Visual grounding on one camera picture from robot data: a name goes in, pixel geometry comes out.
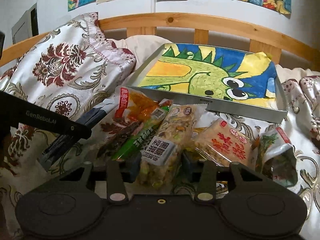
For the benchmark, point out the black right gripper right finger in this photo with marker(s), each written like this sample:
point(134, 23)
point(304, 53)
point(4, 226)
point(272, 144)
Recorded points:
point(202, 172)

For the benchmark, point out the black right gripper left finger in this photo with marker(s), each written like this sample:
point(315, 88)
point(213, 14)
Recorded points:
point(118, 172)

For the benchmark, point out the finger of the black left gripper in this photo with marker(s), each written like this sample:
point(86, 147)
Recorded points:
point(67, 161)

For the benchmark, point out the brown sugar nut bar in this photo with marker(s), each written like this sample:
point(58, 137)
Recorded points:
point(161, 158)

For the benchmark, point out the red lettered rice cracker pack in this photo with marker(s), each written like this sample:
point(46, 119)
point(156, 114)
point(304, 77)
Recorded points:
point(223, 144)

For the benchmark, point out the dark blue snack packet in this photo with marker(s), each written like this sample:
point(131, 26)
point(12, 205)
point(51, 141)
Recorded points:
point(96, 113)

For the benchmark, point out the green stick snack packet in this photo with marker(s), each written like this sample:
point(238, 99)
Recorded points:
point(140, 134)

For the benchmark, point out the green vegetable snack bag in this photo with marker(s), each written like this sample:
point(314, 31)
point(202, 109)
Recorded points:
point(275, 157)

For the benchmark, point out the floral satin pillow left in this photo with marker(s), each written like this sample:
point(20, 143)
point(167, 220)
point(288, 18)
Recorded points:
point(71, 69)

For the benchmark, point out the orange red snack bag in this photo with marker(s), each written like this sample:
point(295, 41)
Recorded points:
point(132, 109)

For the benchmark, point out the white cream cushion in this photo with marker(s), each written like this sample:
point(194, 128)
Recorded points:
point(141, 46)

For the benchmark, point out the wooden bed headboard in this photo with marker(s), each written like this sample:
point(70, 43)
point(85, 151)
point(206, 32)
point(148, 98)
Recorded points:
point(261, 38)

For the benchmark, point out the grey wall panel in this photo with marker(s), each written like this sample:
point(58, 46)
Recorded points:
point(27, 26)

